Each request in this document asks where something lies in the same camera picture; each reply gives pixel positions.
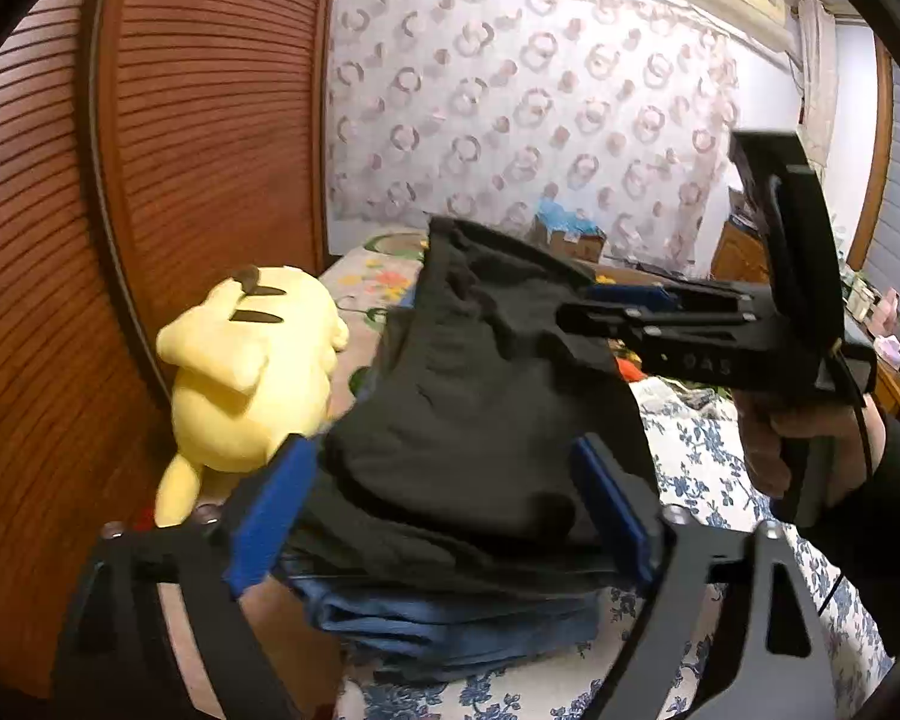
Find blue floral white bedsheet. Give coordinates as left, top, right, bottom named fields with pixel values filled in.
left=345, top=367, right=897, bottom=720

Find wooden cabinet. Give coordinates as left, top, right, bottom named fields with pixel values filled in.
left=709, top=217, right=900, bottom=440

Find cardboard box with blue cloth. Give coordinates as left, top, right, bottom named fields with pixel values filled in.
left=532, top=199, right=608, bottom=263

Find folded blue jeans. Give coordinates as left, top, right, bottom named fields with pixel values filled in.
left=281, top=555, right=601, bottom=683

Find black pants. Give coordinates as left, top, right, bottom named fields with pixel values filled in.
left=289, top=216, right=665, bottom=593

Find yellow plush toy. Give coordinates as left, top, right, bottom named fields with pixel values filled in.
left=152, top=264, right=352, bottom=530

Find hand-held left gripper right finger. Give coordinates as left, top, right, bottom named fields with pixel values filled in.
left=570, top=435, right=841, bottom=720

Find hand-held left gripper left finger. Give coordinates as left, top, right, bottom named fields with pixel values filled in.
left=49, top=435, right=322, bottom=720

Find beige lace curtain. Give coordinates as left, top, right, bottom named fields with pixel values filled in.
left=795, top=0, right=837, bottom=170

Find circle patterned curtain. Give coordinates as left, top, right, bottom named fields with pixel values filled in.
left=326, top=0, right=743, bottom=275

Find wooden louvre wardrobe door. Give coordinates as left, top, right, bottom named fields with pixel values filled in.
left=0, top=0, right=342, bottom=698

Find person's right hand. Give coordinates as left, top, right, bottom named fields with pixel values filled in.
left=733, top=388, right=884, bottom=505

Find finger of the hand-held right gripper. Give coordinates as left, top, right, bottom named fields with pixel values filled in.
left=586, top=279, right=767, bottom=310
left=556, top=306, right=758, bottom=352

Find colourful flower blanket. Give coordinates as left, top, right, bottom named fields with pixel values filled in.
left=319, top=229, right=721, bottom=391

